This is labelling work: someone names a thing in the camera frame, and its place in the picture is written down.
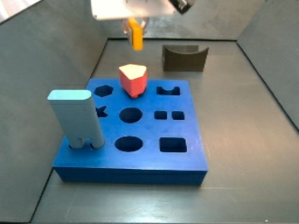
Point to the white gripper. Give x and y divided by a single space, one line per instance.
117 9

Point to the yellow double-square peg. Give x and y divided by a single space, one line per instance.
137 34

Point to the blue shape-sorting board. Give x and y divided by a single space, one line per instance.
153 141

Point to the black curved holder stand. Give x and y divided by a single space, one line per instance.
185 58

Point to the red pentagon peg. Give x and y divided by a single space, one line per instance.
134 79

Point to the light blue tall peg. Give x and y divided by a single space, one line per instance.
74 108

